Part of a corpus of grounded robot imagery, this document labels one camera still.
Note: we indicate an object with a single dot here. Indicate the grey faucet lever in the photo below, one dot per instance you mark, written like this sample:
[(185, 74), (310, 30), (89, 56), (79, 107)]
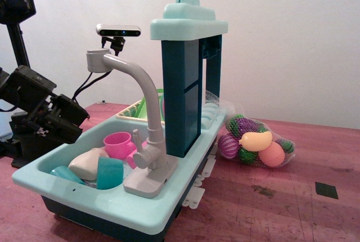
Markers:
[(137, 142)]

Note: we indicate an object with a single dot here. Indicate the silver depth camera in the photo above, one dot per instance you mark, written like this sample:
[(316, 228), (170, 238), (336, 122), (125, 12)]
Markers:
[(115, 34)]

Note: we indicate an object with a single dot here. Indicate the mesh bag of toy food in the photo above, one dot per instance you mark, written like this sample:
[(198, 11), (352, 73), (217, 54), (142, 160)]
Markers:
[(237, 124)]

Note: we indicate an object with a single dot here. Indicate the teal toy cup lying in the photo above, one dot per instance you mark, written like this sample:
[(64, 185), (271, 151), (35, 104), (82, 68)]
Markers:
[(65, 173)]

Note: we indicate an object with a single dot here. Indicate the green toy plate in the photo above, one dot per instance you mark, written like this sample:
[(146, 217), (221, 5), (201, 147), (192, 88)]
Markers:
[(141, 112)]

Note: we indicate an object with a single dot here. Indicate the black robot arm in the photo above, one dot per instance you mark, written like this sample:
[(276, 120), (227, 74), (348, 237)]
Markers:
[(13, 12)]

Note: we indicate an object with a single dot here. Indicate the pink toy cup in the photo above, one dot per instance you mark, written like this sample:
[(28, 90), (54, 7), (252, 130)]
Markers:
[(131, 160), (119, 145)]

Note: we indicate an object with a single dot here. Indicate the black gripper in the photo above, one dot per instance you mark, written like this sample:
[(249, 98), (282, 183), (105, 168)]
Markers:
[(28, 90)]

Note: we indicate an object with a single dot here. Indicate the teal toy sink unit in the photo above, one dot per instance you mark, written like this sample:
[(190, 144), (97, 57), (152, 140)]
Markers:
[(191, 43)]

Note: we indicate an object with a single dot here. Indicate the purple striped toy vegetable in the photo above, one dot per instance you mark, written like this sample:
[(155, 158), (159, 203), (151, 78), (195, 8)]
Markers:
[(228, 146)]

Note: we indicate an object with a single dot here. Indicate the black tape patch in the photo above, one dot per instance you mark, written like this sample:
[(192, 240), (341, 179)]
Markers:
[(326, 190)]

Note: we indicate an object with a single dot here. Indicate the teal toy cup upright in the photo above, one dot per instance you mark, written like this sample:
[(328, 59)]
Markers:
[(110, 173)]

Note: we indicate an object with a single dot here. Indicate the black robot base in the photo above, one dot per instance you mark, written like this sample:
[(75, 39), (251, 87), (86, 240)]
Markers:
[(22, 145)]

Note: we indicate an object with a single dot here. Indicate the yellow toy mango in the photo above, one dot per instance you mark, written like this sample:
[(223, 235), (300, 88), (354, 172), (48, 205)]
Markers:
[(256, 141)]

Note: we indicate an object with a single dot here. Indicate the grey toy faucet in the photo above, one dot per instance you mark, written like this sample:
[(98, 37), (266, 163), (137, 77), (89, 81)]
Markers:
[(160, 166)]

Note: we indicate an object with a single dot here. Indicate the orange toy fruit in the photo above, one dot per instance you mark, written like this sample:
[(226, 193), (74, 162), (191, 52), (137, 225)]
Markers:
[(273, 155)]

